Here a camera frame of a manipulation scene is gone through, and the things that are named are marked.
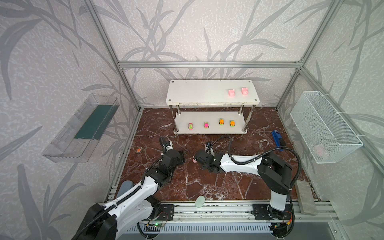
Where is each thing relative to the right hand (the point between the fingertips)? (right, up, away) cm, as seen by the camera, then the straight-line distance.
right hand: (205, 156), depth 91 cm
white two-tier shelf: (+3, +37, -10) cm, 39 cm away
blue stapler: (+48, +8, +5) cm, 49 cm away
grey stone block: (+51, -18, -15) cm, 56 cm away
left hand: (-14, +6, -6) cm, 16 cm away
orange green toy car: (+11, +21, +11) cm, 26 cm away
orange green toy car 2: (+19, +20, +10) cm, 29 cm away
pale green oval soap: (-4, -19, -16) cm, 25 cm away
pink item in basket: (+56, +7, -18) cm, 60 cm away
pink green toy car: (0, +19, +9) cm, 21 cm away
